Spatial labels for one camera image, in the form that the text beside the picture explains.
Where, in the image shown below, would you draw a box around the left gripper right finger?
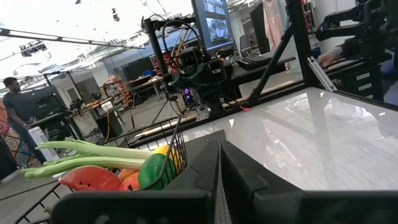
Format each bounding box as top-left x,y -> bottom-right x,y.
219,140 -> 398,224

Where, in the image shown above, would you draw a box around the orange tangerine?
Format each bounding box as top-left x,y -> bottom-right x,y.
117,168 -> 139,182

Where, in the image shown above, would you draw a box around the red watermelon slice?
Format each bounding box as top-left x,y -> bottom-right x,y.
58,165 -> 124,192

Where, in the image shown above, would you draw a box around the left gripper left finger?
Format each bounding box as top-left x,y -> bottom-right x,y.
51,138 -> 222,224

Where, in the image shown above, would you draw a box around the yellow lemon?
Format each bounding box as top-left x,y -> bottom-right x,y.
154,145 -> 183,170

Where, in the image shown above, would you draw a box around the green lime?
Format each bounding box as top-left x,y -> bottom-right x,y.
138,152 -> 177,190

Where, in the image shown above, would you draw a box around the black desk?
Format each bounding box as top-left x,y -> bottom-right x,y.
229,55 -> 296,94

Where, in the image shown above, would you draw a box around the pink hanging cloth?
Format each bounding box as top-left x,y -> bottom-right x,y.
262,0 -> 292,68

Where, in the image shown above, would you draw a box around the cluttered wooden workbench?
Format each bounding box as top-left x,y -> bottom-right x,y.
30,93 -> 125,144

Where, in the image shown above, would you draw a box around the black ceiling camera rig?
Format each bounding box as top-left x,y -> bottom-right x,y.
19,40 -> 52,58

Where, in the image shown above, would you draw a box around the person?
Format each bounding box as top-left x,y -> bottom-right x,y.
2,77 -> 47,164
381,46 -> 398,106

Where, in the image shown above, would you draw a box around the person's hand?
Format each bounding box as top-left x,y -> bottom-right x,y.
317,50 -> 338,68

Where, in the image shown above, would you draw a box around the green celery bunch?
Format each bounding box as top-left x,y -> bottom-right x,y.
20,138 -> 155,180

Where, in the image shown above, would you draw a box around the red apple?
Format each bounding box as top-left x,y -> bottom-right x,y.
119,172 -> 141,192

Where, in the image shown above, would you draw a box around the drawer cabinet white labels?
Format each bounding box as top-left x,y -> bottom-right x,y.
323,60 -> 386,100

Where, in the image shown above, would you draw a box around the black wire basket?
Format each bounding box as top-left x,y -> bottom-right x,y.
14,115 -> 189,224

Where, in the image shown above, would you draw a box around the large computer monitor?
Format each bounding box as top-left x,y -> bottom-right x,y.
191,0 -> 237,50

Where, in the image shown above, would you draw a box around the black metal table frame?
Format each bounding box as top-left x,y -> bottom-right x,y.
141,0 -> 398,113

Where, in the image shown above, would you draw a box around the long ceiling light bar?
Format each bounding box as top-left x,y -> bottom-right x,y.
0,27 -> 146,50

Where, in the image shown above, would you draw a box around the colourful patterned rug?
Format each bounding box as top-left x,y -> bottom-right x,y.
0,99 -> 35,169

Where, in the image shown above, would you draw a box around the black keyboard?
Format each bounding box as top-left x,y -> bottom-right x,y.
238,55 -> 271,71

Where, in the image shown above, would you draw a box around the white appliance box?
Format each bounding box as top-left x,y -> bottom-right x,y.
27,126 -> 60,161

